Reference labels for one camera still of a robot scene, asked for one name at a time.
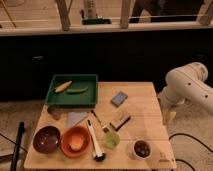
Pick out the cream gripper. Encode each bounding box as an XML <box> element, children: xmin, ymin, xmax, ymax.
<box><xmin>161</xmin><ymin>104</ymin><xmax>176</xmax><ymax>125</ymax></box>

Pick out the blue sponge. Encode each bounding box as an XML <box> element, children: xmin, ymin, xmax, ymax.
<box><xmin>111</xmin><ymin>91</ymin><xmax>128</xmax><ymax>107</ymax></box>

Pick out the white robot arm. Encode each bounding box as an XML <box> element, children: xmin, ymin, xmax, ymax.
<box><xmin>158</xmin><ymin>62</ymin><xmax>213</xmax><ymax>126</ymax></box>

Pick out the yellow ball in bowl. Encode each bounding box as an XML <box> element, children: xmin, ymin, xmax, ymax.
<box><xmin>70</xmin><ymin>140</ymin><xmax>83</xmax><ymax>151</ymax></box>

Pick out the orange bowl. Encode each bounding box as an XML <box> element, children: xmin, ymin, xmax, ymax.
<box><xmin>61</xmin><ymin>126</ymin><xmax>90</xmax><ymax>158</ymax></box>

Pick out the purple bowl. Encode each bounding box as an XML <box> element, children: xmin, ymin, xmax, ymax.
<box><xmin>33</xmin><ymin>126</ymin><xmax>61</xmax><ymax>154</ymax></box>

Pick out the wooden block with black stripe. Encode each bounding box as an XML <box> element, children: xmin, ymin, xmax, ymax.
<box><xmin>110</xmin><ymin>112</ymin><xmax>131</xmax><ymax>131</ymax></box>

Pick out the white cup with dark contents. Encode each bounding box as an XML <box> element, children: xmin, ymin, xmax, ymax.
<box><xmin>129</xmin><ymin>139</ymin><xmax>152</xmax><ymax>160</ymax></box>

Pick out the green plastic cup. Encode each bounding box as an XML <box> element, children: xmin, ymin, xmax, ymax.
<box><xmin>104</xmin><ymin>132</ymin><xmax>120</xmax><ymax>149</ymax></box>

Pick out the small metal spoon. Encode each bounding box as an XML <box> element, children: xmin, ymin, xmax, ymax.
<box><xmin>91</xmin><ymin>110</ymin><xmax>109</xmax><ymax>133</ymax></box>

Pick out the green plastic tray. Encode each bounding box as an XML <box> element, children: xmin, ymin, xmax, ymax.
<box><xmin>45</xmin><ymin>74</ymin><xmax>98</xmax><ymax>108</ymax></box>

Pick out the green pea pod toy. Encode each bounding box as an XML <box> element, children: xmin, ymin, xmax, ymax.
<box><xmin>66</xmin><ymin>87</ymin><xmax>88</xmax><ymax>94</ymax></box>

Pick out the grey cloth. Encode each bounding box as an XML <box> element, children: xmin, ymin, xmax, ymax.
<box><xmin>66</xmin><ymin>112</ymin><xmax>87</xmax><ymax>128</ymax></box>

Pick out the yellow corn cob toy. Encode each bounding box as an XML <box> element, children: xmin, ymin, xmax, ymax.
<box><xmin>55</xmin><ymin>81</ymin><xmax>72</xmax><ymax>93</ymax></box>

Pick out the brown rock-like object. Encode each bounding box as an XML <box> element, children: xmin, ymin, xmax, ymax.
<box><xmin>47</xmin><ymin>105</ymin><xmax>61</xmax><ymax>120</ymax></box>

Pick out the green object on shelf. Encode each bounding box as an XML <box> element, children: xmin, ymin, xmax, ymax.
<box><xmin>82</xmin><ymin>18</ymin><xmax>112</xmax><ymax>25</ymax></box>

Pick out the black pole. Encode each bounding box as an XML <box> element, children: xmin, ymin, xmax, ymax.
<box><xmin>10</xmin><ymin>122</ymin><xmax>25</xmax><ymax>171</ymax></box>

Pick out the black cable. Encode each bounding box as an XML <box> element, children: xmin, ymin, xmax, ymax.
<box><xmin>168</xmin><ymin>132</ymin><xmax>213</xmax><ymax>171</ymax></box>

